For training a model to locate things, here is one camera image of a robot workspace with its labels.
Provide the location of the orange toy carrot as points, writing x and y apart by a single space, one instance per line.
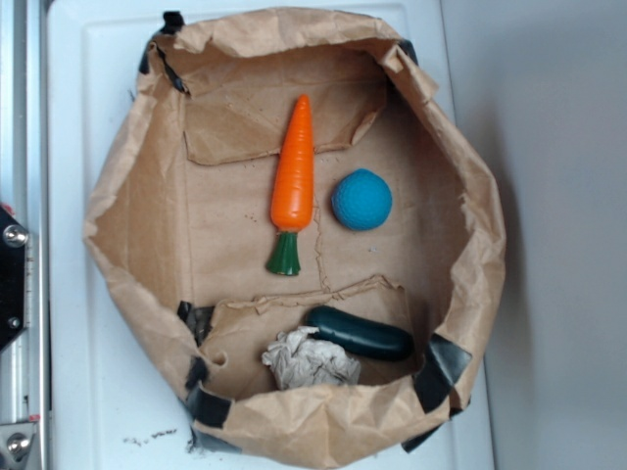
292 201

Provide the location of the brown paper bag liner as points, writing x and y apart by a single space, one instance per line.
209 120

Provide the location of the blue textured ball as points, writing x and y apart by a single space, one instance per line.
362 200

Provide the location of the dark green toy cucumber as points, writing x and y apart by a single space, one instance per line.
359 335

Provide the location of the crumpled white paper wad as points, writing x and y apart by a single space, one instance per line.
297 359

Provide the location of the white plastic tray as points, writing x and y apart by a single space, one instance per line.
112 407

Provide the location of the black robot mount plate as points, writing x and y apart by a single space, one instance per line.
14 239

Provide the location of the metal frame rail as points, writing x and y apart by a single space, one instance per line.
25 364

